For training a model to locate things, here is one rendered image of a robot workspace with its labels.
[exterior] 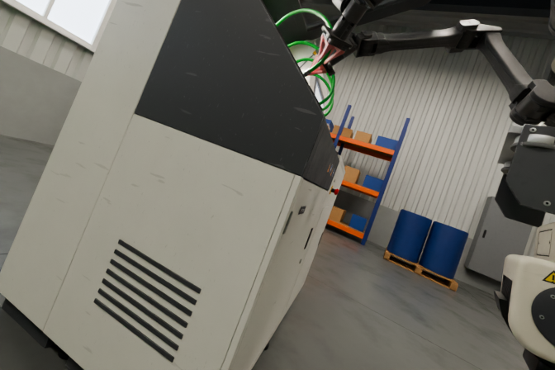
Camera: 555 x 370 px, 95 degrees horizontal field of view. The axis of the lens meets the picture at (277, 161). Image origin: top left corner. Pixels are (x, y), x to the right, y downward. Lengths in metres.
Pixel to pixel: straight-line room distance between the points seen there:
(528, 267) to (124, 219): 0.95
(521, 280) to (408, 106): 7.46
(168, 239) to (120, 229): 0.17
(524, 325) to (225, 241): 0.61
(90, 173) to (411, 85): 7.94
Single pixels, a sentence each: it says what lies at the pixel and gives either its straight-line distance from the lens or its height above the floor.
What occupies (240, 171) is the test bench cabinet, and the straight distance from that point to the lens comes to 0.67.
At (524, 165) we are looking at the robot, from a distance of 0.68.
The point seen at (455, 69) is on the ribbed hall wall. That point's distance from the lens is 8.57.
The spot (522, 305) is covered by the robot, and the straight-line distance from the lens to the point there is 0.68.
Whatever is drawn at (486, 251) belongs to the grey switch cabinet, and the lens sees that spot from 7.44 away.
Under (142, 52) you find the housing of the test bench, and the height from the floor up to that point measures 0.99.
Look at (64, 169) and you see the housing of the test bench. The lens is 1.11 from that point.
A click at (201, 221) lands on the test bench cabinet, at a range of 0.72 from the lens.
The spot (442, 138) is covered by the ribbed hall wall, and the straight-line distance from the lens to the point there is 7.82.
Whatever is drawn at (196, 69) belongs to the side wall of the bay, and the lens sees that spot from 0.84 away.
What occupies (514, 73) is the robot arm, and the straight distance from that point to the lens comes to 1.14.
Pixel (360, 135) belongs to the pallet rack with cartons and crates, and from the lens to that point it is 6.51.
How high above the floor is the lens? 0.77
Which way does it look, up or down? 3 degrees up
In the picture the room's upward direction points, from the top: 21 degrees clockwise
